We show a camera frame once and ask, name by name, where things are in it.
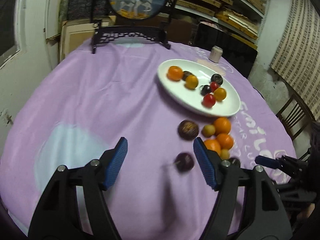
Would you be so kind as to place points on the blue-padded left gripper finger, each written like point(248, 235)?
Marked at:
point(57, 214)

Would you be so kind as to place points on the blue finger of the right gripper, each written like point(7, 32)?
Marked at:
point(267, 162)

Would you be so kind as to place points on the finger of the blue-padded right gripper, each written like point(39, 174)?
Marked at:
point(263, 215)

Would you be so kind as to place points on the small tan longan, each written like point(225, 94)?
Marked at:
point(208, 130)
point(224, 155)

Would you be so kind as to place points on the tangerine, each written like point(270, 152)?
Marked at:
point(222, 125)
point(226, 141)

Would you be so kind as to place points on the smooth orange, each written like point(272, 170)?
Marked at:
point(213, 145)
point(220, 94)

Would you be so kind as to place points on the dark purple plum top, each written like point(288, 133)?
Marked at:
point(184, 162)

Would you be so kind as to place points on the red tomato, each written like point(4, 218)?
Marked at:
point(214, 86)
point(209, 100)

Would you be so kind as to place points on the dark mangosteen top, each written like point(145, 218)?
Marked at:
point(188, 130)

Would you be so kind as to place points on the small dark plum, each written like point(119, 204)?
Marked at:
point(206, 89)

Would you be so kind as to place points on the yellow-orange lemon-like fruit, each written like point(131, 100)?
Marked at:
point(191, 82)

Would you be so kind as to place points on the large front orange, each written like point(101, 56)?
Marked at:
point(175, 73)

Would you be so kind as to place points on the person's hand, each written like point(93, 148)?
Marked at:
point(304, 214)

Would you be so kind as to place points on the wooden chair right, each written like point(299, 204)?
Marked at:
point(294, 111)

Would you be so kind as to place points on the white oval plate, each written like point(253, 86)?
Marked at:
point(192, 99)

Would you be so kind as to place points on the purple tablecloth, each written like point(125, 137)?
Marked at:
point(90, 101)

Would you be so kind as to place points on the checked curtain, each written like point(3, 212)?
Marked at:
point(296, 60)

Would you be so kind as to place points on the pink drink can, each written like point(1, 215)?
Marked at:
point(215, 54)

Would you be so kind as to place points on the shelf with stacked boards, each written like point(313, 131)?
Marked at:
point(240, 18)

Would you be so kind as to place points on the framed picture leaning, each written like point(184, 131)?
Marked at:
point(75, 32)

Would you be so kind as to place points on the round embroidered deer screen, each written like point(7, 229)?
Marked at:
point(146, 19)

